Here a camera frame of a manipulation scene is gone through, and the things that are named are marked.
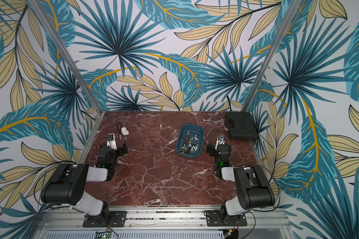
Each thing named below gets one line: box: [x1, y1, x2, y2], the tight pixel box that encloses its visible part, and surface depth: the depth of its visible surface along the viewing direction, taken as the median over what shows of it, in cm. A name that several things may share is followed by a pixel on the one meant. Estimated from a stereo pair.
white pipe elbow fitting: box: [121, 126, 130, 136], surface depth 107 cm
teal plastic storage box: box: [175, 123, 205, 159], surface depth 103 cm
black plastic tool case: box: [225, 111, 259, 141], surface depth 108 cm
